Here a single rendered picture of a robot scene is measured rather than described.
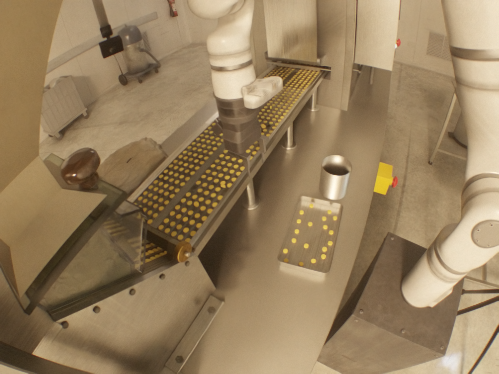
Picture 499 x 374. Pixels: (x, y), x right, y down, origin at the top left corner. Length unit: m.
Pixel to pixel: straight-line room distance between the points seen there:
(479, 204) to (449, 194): 1.81
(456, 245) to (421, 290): 0.16
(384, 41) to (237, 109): 0.73
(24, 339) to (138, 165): 0.48
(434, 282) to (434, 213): 1.47
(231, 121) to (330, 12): 0.65
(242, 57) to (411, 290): 0.53
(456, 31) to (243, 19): 0.30
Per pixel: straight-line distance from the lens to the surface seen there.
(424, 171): 2.26
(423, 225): 1.86
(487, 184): 0.41
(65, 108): 3.78
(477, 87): 0.30
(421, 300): 0.58
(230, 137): 0.48
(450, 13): 0.30
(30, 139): 0.28
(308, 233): 0.64
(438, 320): 0.65
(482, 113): 0.32
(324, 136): 0.93
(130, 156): 0.70
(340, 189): 0.69
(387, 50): 1.05
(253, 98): 0.39
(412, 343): 0.61
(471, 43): 0.29
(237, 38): 0.41
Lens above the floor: 1.34
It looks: 46 degrees down
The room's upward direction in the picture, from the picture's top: 9 degrees counter-clockwise
